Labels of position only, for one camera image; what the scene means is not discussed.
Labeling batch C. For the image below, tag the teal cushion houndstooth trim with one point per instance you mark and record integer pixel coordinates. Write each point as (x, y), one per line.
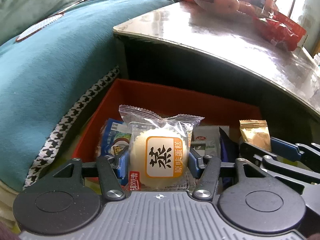
(62, 80)

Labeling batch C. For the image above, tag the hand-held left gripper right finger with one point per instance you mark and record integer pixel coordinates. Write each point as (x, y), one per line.
(193, 163)

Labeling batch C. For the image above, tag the small golden snack packet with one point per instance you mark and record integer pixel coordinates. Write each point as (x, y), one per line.
(255, 135)

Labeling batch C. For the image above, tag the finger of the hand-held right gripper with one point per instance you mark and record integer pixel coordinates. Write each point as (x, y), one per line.
(285, 146)
(252, 150)

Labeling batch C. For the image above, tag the dark coffee table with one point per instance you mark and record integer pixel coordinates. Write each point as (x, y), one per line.
(225, 45)

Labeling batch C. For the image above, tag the blue and white snack packet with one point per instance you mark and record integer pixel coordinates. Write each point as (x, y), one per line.
(115, 135)

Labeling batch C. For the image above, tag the large grey snack packet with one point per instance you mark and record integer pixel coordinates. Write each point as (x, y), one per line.
(207, 140)

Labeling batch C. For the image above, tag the grey-green sofa cushion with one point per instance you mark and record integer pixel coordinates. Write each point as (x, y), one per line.
(37, 2)

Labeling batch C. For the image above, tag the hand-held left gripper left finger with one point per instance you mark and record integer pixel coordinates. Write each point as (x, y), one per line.
(123, 165)

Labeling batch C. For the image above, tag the purple snack packet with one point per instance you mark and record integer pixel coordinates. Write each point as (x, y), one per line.
(226, 150)

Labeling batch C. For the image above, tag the red rectangular box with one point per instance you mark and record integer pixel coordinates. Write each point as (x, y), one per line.
(175, 97)

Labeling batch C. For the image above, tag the clear steamed cake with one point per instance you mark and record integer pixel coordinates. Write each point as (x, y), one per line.
(160, 155)

